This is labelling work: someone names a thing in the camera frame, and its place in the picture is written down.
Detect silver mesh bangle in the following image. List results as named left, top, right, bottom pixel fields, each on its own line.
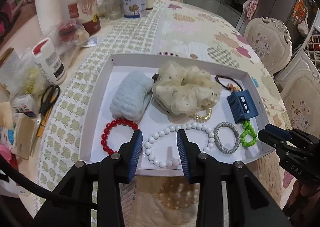
left=214, top=122, right=240, bottom=155

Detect blue hair claw clip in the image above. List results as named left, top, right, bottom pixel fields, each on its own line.
left=227, top=90, right=259, bottom=124

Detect cream ornate chair near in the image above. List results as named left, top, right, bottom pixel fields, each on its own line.
left=280, top=71, right=320, bottom=138

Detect cream ornate chair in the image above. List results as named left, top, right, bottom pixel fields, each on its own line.
left=280, top=71, right=320, bottom=138
left=244, top=17, right=292, bottom=76

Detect white shallow cardboard tray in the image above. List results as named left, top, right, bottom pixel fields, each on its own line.
left=79, top=54, right=272, bottom=177

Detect light blue fluffy scrunchie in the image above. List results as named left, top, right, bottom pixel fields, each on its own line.
left=110, top=71, right=153, bottom=121

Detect cream organza scrunchie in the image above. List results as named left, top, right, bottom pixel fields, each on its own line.
left=152, top=60, right=222, bottom=116

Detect yellow utility knife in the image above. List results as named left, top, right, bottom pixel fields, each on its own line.
left=36, top=108, right=52, bottom=138

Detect white bottle red cap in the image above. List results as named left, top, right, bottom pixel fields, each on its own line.
left=31, top=38, right=67, bottom=85

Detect clear plastic bag red contents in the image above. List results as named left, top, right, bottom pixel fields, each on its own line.
left=57, top=19, right=89, bottom=54

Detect patchwork quilted tablecloth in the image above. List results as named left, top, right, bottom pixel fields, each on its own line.
left=36, top=1, right=290, bottom=226

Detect clear glass jar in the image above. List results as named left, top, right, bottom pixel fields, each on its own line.
left=105, top=0, right=123, bottom=20

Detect white paper roll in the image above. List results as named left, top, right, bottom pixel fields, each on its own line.
left=35, top=0, right=68, bottom=35

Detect white bead necklace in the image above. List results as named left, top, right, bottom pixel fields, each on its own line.
left=144, top=121, right=215, bottom=168

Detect green bead bracelet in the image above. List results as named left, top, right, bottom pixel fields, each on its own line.
left=240, top=119, right=259, bottom=149

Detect red bead bracelet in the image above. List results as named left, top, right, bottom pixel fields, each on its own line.
left=100, top=117, right=139, bottom=156

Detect yellow spiral hair tie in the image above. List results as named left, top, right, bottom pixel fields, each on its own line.
left=192, top=107, right=213, bottom=123

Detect brown hair tie with charm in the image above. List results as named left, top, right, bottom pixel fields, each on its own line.
left=215, top=74, right=244, bottom=93

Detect black handled scissors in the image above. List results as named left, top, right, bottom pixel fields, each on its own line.
left=36, top=85, right=61, bottom=124

